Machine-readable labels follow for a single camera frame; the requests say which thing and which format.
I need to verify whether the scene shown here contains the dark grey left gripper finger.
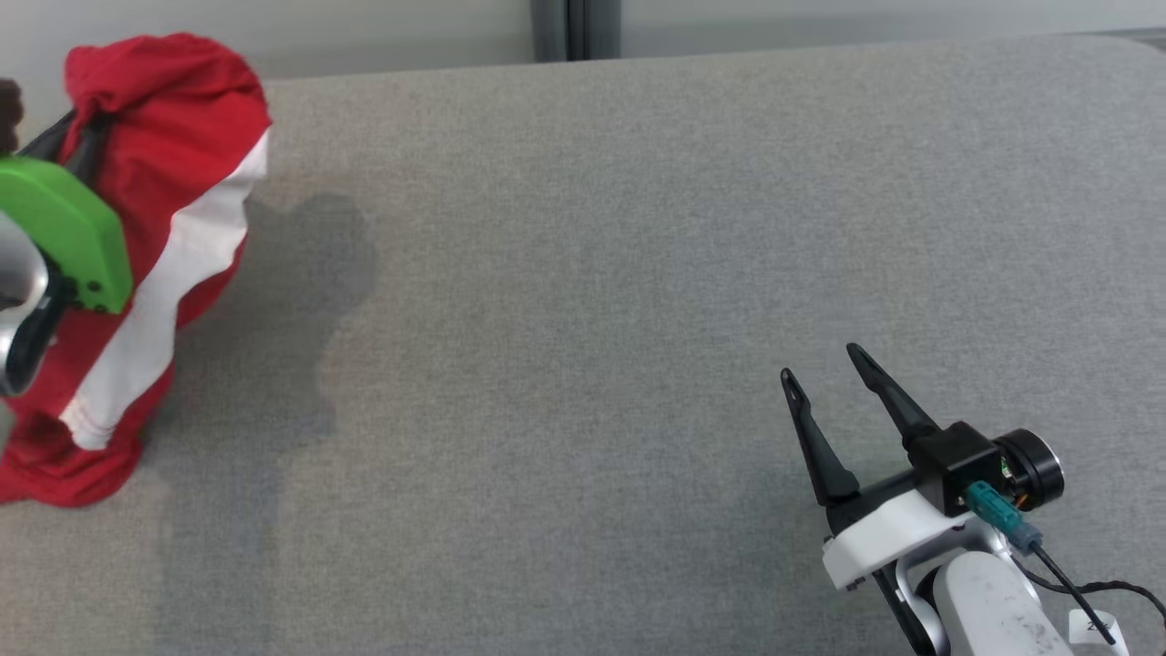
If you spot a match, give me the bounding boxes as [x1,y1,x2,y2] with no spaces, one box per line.
[66,113,111,183]
[18,109,81,163]

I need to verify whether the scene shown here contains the dark brown fuzzy object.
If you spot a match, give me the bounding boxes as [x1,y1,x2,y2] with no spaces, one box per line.
[0,79,24,154]

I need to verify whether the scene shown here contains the red shorts with white band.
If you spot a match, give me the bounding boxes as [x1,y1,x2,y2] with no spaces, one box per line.
[0,33,272,508]

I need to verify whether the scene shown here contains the white cable label tag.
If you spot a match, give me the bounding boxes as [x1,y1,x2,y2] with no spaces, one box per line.
[1068,609,1130,656]

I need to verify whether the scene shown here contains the teal right camera connector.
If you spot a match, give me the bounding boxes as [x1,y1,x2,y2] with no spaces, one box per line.
[964,481,1044,555]

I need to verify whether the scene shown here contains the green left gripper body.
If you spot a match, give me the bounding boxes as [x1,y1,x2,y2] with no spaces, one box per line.
[0,155,134,315]

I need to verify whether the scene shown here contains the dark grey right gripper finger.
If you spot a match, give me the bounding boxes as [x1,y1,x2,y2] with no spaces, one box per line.
[845,343,941,448]
[781,367,863,508]

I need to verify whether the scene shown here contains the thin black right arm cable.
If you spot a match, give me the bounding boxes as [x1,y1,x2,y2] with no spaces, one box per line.
[1011,542,1166,648]

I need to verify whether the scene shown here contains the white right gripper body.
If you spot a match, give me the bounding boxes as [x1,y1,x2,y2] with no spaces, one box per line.
[823,469,1012,593]

